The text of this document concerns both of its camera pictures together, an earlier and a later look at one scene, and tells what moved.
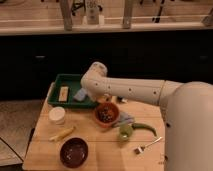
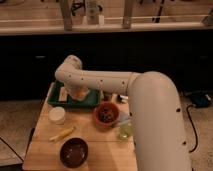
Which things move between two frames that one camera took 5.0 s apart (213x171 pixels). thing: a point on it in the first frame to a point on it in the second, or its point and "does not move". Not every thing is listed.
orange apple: x=104 y=99 to x=80 y=94
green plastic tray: x=73 y=82 does not move
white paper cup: x=56 y=115 does not move
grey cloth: x=124 y=118 does not move
